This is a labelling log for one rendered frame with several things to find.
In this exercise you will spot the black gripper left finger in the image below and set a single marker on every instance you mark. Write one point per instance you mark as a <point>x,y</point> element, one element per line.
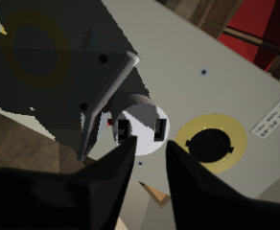
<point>90,198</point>

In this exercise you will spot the beige service panel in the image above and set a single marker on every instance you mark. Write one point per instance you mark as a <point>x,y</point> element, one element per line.
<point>222,109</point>

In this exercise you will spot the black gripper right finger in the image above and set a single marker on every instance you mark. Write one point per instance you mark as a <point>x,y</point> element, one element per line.
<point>202,201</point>

